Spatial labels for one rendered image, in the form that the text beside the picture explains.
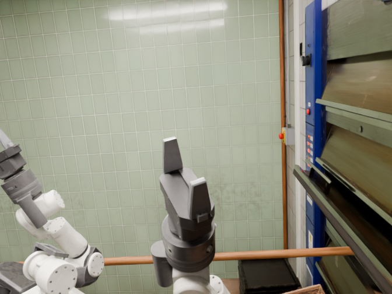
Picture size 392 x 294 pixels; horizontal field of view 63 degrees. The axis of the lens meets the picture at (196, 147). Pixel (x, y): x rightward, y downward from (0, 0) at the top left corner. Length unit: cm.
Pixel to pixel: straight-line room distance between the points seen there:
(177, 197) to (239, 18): 199
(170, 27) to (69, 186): 145
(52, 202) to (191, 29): 167
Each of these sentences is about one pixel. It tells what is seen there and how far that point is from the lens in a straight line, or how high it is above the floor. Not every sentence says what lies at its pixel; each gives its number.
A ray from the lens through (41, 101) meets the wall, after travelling 270.
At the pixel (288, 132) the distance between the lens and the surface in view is 206.
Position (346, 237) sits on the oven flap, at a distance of 97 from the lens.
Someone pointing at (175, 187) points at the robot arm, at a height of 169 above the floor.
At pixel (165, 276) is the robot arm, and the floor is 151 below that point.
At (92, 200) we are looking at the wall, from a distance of 272.
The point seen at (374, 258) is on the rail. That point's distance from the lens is 84.
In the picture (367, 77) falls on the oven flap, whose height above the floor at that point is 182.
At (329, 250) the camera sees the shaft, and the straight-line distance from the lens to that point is 133.
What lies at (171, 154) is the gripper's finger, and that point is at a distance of 50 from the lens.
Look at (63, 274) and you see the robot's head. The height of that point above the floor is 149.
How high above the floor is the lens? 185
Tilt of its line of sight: 12 degrees down
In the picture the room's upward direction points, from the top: 4 degrees counter-clockwise
